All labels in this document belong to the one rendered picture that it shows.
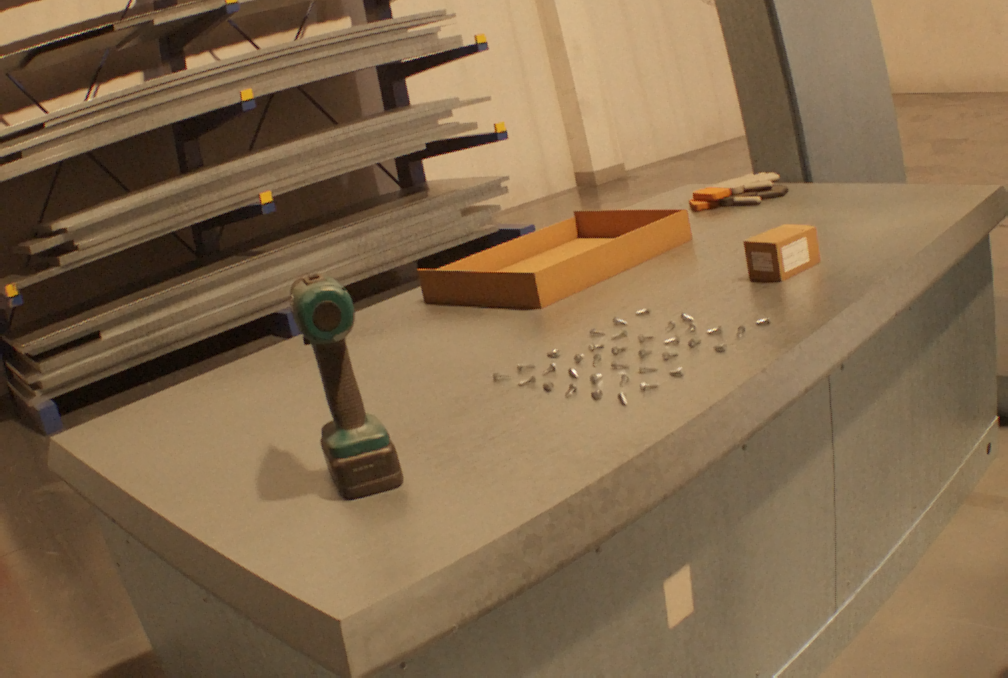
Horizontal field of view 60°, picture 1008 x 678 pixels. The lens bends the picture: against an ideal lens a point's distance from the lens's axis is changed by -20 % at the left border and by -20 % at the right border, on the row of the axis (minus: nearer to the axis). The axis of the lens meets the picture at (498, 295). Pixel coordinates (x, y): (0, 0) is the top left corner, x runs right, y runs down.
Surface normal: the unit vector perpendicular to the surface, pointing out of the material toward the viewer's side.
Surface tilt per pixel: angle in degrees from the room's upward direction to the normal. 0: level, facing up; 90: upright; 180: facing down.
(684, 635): 90
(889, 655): 0
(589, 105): 90
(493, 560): 67
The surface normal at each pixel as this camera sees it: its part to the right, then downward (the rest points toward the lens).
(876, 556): 0.66, 0.04
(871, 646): -0.20, -0.95
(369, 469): 0.30, 0.16
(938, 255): 0.53, -0.33
